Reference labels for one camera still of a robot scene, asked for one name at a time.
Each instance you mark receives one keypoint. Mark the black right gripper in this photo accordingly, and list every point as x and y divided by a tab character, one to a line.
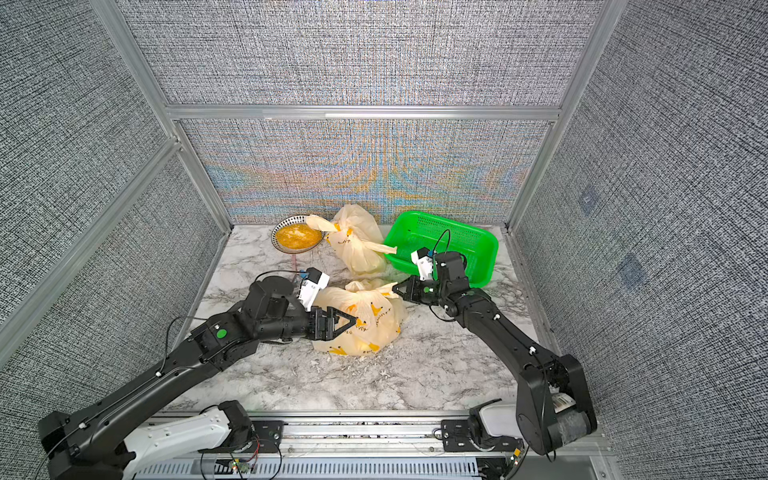
413	290

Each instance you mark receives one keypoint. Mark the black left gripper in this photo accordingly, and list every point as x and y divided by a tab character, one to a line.
327	331

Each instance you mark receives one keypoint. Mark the banana print plastic bag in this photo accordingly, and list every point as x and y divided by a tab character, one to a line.
356	239
378	314

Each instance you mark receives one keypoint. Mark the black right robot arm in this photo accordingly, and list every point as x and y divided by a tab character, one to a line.
553	406

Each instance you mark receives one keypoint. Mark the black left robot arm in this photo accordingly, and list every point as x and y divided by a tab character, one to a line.
91	443

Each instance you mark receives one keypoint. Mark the green plastic basket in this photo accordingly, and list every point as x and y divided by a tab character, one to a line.
414	230

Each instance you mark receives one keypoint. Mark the patterned bowl with yellow food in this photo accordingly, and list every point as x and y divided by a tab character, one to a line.
293	235

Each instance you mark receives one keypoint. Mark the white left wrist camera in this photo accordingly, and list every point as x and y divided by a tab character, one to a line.
313	281

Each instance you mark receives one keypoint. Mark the aluminium front rail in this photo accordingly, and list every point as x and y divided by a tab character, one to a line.
356	445

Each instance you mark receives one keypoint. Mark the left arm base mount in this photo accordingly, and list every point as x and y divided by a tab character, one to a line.
246	435

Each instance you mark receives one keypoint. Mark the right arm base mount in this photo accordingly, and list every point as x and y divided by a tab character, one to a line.
489	427

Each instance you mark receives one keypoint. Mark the aluminium enclosure frame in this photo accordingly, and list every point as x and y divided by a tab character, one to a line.
28	314

